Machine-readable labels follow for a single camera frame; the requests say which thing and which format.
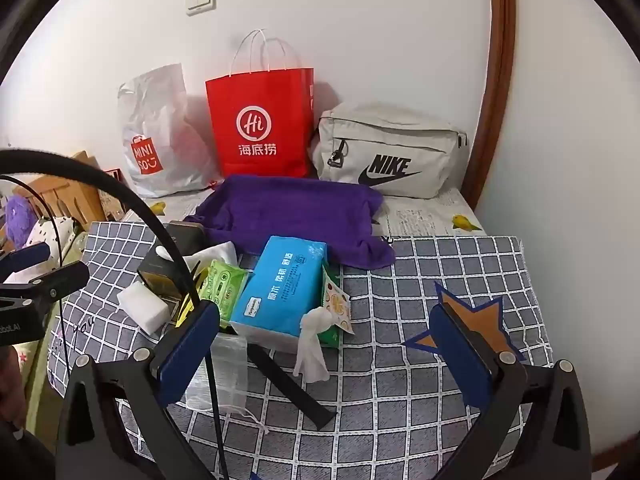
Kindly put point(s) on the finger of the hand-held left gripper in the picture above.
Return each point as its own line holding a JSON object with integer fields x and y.
{"x": 25, "y": 256}
{"x": 62, "y": 277}

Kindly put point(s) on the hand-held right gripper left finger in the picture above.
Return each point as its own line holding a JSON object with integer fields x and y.
{"x": 190, "y": 345}

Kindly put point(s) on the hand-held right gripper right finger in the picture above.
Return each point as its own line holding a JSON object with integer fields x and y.
{"x": 460, "y": 355}

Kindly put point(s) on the yellow black pouch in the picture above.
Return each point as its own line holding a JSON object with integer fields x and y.
{"x": 192, "y": 295}

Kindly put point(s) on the white sponge block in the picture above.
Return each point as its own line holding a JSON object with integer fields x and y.
{"x": 145, "y": 307}

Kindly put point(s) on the green tissue packet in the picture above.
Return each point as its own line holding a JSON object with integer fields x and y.
{"x": 222, "y": 285}

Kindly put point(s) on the white tissue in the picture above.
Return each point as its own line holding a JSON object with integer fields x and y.
{"x": 310, "y": 345}

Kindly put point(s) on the green wet wipe packet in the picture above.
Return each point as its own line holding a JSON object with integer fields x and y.
{"x": 336, "y": 305}

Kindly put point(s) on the purple towel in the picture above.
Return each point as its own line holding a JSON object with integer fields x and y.
{"x": 290, "y": 210}

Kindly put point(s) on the white dotted fabric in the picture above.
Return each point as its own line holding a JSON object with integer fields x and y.
{"x": 47, "y": 232}

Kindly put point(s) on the purple plush toy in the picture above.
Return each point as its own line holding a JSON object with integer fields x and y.
{"x": 20, "y": 220}

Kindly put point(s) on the pale green bedsheet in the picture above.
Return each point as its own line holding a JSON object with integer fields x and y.
{"x": 37, "y": 385}

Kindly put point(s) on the dark green box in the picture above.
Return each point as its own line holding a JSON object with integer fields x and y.
{"x": 160, "y": 270}

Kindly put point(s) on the grey checked blanket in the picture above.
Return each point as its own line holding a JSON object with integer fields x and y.
{"x": 390, "y": 400}

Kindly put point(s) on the wooden furniture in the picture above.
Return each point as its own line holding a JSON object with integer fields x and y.
{"x": 75, "y": 185}

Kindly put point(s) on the blue tissue pack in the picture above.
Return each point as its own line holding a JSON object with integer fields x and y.
{"x": 285, "y": 285}

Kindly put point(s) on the white plastic bag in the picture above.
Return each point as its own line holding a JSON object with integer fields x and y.
{"x": 160, "y": 125}

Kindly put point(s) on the beige waist bag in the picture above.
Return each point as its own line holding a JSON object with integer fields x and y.
{"x": 390, "y": 145}

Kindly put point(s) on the red paper bag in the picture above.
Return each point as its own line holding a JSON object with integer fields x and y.
{"x": 260, "y": 125}

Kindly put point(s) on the small picture frame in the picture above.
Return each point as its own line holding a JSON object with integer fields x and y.
{"x": 112, "y": 195}

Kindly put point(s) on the brown wooden door frame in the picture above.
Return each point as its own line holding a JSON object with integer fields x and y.
{"x": 500, "y": 85}

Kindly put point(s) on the white light switch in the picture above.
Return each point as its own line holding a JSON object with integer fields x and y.
{"x": 201, "y": 0}

